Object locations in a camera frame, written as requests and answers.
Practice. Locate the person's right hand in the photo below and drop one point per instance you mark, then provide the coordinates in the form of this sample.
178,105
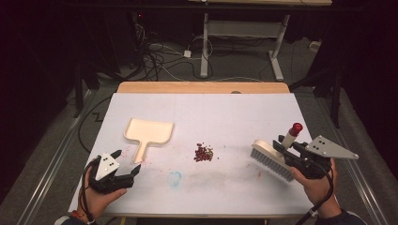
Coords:
316,190

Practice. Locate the pile of red beans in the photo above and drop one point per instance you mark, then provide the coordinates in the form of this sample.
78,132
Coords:
203,153

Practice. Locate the white power strip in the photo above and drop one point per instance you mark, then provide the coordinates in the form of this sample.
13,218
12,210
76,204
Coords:
314,46

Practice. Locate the white power adapter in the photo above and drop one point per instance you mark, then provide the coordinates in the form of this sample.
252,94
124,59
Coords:
187,53

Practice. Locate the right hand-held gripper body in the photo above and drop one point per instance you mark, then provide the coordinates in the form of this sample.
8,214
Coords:
316,156

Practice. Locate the cream dustpan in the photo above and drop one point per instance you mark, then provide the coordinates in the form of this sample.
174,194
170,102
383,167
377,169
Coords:
148,132

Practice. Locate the wooden table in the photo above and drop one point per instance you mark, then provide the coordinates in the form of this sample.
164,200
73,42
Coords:
203,87

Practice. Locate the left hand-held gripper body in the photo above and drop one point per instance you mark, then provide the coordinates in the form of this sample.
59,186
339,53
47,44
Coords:
106,167

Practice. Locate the person's left hand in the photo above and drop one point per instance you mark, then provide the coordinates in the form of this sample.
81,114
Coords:
100,200

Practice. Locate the white sheet table cover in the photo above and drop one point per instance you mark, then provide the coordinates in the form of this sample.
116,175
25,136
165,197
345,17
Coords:
219,118

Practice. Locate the white-legged desk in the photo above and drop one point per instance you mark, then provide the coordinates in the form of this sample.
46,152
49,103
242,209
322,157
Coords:
244,29

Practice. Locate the metal floor rail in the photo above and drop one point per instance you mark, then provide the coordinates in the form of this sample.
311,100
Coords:
50,168
353,168

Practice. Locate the black metal stand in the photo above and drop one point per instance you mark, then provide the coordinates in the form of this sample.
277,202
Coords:
331,87

